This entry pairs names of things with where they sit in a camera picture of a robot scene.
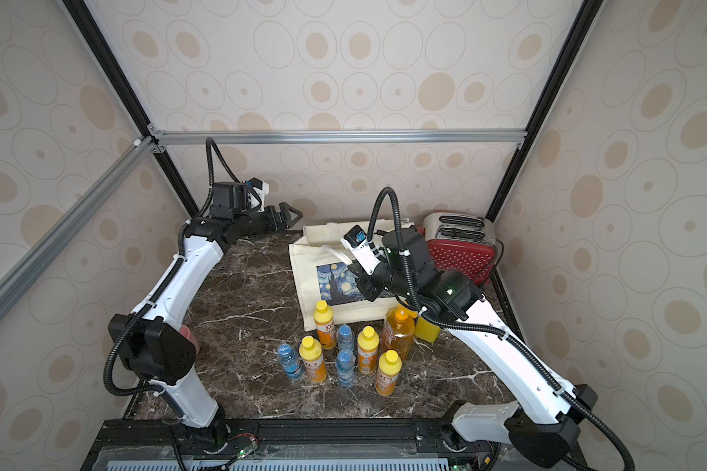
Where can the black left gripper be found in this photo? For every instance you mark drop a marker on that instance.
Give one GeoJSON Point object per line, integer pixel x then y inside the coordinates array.
{"type": "Point", "coordinates": [278, 225]}

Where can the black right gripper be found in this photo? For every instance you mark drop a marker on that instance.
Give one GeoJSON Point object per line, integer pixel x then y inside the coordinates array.
{"type": "Point", "coordinates": [364, 281]}

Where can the orange dish soap pump bottle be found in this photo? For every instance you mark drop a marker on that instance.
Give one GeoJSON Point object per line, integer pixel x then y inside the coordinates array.
{"type": "Point", "coordinates": [398, 331]}

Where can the cream starry night shopping bag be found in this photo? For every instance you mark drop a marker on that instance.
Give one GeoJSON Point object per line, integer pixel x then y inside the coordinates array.
{"type": "Point", "coordinates": [320, 266]}

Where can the yellow dish soap pump bottle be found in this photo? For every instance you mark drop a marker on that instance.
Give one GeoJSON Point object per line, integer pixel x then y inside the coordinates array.
{"type": "Point", "coordinates": [426, 331]}

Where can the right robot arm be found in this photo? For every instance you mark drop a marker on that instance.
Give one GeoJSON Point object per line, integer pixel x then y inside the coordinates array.
{"type": "Point", "coordinates": [542, 423]}

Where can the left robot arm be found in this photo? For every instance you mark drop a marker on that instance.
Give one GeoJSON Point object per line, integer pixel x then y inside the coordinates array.
{"type": "Point", "coordinates": [150, 353]}

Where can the yellow cap juice bottle middle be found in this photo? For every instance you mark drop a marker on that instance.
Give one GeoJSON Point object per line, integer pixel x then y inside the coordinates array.
{"type": "Point", "coordinates": [367, 350]}

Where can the yellow cap juice bottle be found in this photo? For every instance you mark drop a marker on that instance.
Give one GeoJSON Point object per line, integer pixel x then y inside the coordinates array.
{"type": "Point", "coordinates": [323, 316]}
{"type": "Point", "coordinates": [311, 353]}
{"type": "Point", "coordinates": [389, 368]}
{"type": "Point", "coordinates": [367, 350]}

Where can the yellow cap juice bottle rear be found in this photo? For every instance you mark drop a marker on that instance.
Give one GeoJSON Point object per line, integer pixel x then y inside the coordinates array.
{"type": "Point", "coordinates": [323, 316]}

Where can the blue cap water bottle rear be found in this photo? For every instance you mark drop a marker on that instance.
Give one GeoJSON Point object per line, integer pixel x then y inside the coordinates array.
{"type": "Point", "coordinates": [346, 338]}

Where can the blue cap water bottle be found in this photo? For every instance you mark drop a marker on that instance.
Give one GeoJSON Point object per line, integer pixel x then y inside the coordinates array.
{"type": "Point", "coordinates": [346, 338]}
{"type": "Point", "coordinates": [289, 359]}
{"type": "Point", "coordinates": [345, 367]}

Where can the blue cap water bottle front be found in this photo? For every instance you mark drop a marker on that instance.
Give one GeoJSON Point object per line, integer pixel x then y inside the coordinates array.
{"type": "Point", "coordinates": [345, 367]}

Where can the yellow cap juice bottle right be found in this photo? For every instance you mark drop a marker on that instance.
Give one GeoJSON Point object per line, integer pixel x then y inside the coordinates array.
{"type": "Point", "coordinates": [389, 368]}

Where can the yellow cap juice bottle left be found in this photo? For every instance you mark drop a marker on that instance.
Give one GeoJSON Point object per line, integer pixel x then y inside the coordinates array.
{"type": "Point", "coordinates": [311, 353]}

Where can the red white toaster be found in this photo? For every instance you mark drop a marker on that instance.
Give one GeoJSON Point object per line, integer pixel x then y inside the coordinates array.
{"type": "Point", "coordinates": [464, 243]}

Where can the blue cap water bottle left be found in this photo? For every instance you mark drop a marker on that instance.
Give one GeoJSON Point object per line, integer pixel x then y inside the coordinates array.
{"type": "Point", "coordinates": [289, 359]}

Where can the pink plastic cup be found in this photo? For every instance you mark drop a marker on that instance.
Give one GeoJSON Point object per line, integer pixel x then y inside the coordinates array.
{"type": "Point", "coordinates": [187, 333]}

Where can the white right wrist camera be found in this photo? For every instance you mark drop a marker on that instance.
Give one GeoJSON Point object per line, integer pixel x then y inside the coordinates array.
{"type": "Point", "coordinates": [366, 256]}

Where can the silver horizontal frame bar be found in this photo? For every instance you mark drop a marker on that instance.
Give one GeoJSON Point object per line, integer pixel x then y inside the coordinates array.
{"type": "Point", "coordinates": [340, 137]}

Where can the black left frame post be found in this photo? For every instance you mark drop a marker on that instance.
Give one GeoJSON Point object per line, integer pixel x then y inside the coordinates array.
{"type": "Point", "coordinates": [81, 16]}

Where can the black frame post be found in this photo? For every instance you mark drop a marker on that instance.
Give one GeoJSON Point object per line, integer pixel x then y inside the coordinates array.
{"type": "Point", "coordinates": [573, 42]}
{"type": "Point", "coordinates": [81, 16]}

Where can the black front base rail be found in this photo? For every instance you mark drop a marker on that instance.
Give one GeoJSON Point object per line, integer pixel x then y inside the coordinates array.
{"type": "Point", "coordinates": [301, 444]}

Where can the silver diagonal frame bar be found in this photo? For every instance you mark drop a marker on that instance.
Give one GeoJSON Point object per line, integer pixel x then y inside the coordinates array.
{"type": "Point", "coordinates": [26, 272]}

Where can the black right frame post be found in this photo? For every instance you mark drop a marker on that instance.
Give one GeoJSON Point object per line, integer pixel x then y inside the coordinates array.
{"type": "Point", "coordinates": [573, 42]}

